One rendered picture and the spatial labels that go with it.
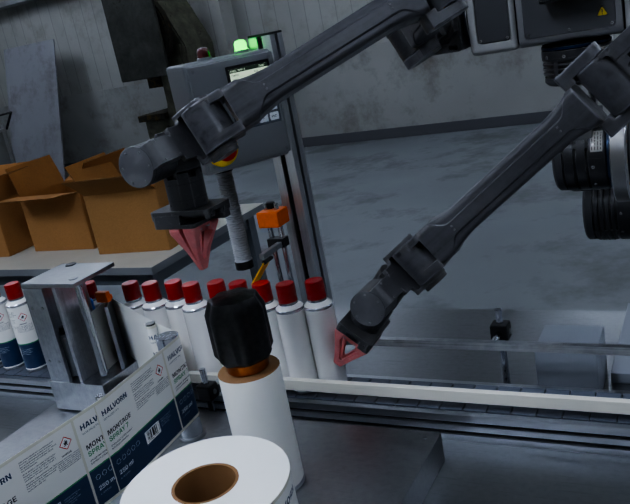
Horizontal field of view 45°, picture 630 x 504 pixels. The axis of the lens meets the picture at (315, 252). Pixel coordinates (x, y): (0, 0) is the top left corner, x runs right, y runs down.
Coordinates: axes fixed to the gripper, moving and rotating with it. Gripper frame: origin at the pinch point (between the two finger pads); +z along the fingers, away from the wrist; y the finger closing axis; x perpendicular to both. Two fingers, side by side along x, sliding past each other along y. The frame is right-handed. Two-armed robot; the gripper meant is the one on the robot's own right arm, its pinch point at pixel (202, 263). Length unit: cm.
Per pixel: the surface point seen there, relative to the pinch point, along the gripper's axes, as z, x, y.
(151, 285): 10.9, 18.9, -27.5
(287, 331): 18.5, 16.2, 2.4
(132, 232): 32, 130, -129
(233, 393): 14.1, -13.1, 10.3
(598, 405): 28, 14, 53
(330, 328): 18.9, 18.8, 9.4
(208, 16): -63, 729, -464
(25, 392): 35, 16, -68
